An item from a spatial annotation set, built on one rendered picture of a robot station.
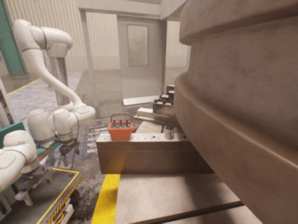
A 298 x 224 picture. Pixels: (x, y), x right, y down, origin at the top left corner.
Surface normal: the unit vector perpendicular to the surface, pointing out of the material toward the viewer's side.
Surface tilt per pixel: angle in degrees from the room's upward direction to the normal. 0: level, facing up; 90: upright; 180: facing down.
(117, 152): 90
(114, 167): 90
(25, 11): 90
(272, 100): 77
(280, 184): 90
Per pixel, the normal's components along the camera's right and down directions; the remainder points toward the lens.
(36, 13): 0.36, 0.36
